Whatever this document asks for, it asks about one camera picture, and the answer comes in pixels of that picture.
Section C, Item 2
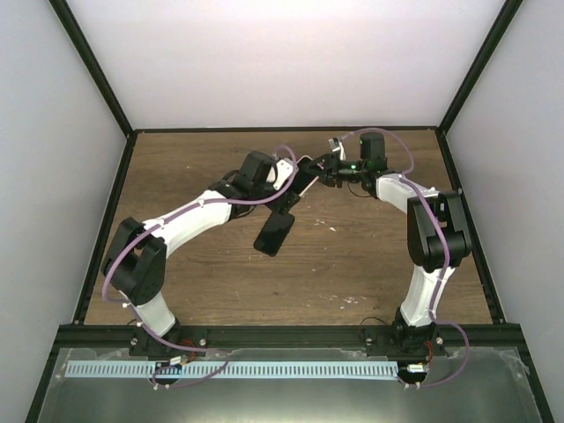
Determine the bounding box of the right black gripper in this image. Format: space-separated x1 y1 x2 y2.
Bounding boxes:
303 153 367 189

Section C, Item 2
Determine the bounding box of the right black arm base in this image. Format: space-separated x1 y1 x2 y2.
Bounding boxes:
359 308 436 356

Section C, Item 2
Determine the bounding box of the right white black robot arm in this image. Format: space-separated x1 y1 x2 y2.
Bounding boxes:
300 128 471 355

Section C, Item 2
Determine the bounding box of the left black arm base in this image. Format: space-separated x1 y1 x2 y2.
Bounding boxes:
130 325 207 358

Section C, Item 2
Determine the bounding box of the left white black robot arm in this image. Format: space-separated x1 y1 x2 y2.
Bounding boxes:
100 145 309 356

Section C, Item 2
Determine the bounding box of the black phone on table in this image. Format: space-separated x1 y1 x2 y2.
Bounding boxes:
253 211 295 256

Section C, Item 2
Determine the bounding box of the light blue slotted strip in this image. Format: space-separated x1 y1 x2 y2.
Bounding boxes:
64 360 398 380

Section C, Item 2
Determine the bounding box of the clear plastic sheet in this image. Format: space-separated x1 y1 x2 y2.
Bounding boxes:
38 347 541 422

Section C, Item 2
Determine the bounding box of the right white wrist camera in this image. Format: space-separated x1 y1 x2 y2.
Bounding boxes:
328 137 346 160

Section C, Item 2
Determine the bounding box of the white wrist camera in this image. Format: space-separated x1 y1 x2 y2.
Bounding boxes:
267 158 294 191
328 137 346 160

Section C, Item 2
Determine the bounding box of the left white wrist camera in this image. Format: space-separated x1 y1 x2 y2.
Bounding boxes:
267 158 294 191

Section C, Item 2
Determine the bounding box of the black front frame rail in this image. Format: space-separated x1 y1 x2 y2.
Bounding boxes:
56 323 523 353

